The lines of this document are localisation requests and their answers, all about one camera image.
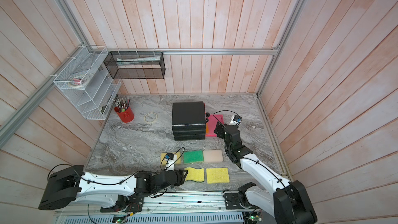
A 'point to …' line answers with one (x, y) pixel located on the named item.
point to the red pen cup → (127, 116)
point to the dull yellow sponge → (163, 154)
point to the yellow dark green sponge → (194, 174)
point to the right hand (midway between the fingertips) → (223, 123)
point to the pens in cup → (123, 104)
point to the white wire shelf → (95, 99)
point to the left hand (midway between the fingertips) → (183, 174)
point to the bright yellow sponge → (218, 175)
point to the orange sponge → (207, 128)
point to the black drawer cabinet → (188, 121)
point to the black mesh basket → (136, 65)
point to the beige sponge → (212, 155)
